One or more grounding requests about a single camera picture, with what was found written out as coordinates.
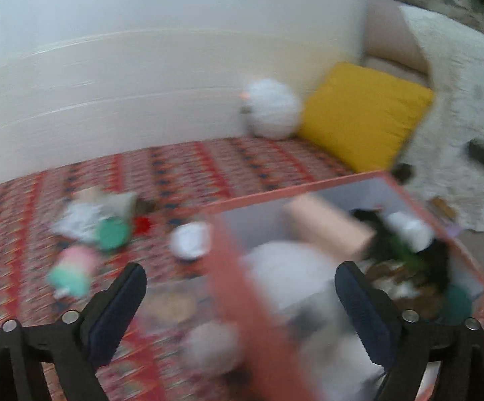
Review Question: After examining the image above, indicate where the teal tape measure case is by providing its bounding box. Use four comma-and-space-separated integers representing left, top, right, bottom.
96, 217, 131, 253

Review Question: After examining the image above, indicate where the pink cardboard box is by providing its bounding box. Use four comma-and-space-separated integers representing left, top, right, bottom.
284, 193, 376, 263

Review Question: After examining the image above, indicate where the blue rubber bulb toy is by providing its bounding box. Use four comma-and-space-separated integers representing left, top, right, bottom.
441, 284, 472, 325

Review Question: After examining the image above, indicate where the white small bottle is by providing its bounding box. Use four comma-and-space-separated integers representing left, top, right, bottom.
384, 212, 435, 253

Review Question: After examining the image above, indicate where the grey ribbed cup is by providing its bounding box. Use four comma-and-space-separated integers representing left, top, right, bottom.
104, 191, 139, 220

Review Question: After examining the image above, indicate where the brown small box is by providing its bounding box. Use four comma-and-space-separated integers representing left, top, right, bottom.
428, 196, 457, 223

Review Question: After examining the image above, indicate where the white lace cover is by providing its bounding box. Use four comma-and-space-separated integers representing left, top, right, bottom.
401, 5, 484, 232

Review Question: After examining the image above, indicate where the clear bag with biscuit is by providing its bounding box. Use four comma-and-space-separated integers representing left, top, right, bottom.
144, 291, 198, 326

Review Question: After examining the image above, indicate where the patterned red bedspread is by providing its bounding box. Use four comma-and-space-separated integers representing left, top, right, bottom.
0, 135, 360, 401

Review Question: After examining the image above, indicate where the white label paper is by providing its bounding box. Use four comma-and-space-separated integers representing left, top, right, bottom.
51, 201, 109, 244

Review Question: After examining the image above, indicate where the red small clip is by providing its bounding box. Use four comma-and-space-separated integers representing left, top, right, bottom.
133, 216, 152, 235

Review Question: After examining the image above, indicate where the yellow cushion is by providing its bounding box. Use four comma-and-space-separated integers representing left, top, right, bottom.
297, 62, 434, 172

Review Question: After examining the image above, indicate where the white yarn ball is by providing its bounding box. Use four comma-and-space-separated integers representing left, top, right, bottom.
182, 320, 243, 377

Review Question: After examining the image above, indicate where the salmon pink storage box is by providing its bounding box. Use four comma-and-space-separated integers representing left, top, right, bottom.
201, 170, 484, 401

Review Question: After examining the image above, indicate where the pink sofa backrest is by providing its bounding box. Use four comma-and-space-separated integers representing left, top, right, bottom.
362, 0, 430, 87

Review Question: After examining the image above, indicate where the white fluffy chick toy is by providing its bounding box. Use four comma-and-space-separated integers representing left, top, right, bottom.
241, 79, 302, 140

